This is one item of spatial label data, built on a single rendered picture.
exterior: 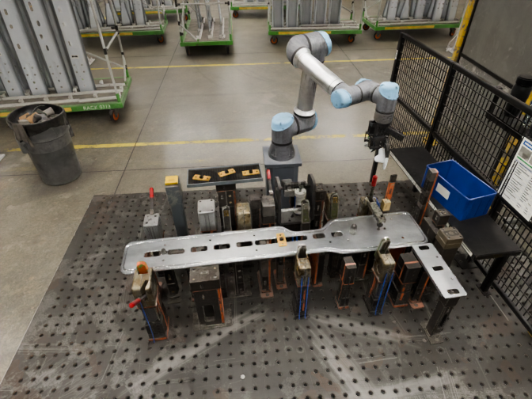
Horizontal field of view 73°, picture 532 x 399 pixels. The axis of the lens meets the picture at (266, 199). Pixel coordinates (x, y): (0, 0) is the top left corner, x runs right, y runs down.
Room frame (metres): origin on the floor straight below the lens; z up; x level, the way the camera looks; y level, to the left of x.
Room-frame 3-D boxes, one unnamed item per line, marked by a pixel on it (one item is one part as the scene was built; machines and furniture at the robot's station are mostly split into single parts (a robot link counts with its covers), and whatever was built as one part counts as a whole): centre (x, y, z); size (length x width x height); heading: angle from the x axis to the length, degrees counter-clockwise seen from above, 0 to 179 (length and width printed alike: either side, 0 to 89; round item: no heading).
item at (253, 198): (1.38, 0.05, 0.90); 0.05 x 0.05 x 0.40; 8
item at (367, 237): (1.17, -0.05, 1.00); 1.38 x 0.22 x 0.02; 98
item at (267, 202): (1.37, -0.01, 0.89); 0.13 x 0.11 x 0.38; 8
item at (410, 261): (1.07, -0.63, 0.84); 0.11 x 0.10 x 0.28; 8
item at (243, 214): (1.31, 0.11, 0.89); 0.13 x 0.11 x 0.38; 8
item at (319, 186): (1.42, -0.26, 0.91); 0.07 x 0.05 x 0.42; 8
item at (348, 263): (1.05, -0.36, 0.84); 0.11 x 0.08 x 0.29; 8
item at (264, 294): (1.17, 0.01, 0.84); 0.17 x 0.06 x 0.29; 8
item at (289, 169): (1.76, -0.09, 0.90); 0.21 x 0.21 x 0.40; 3
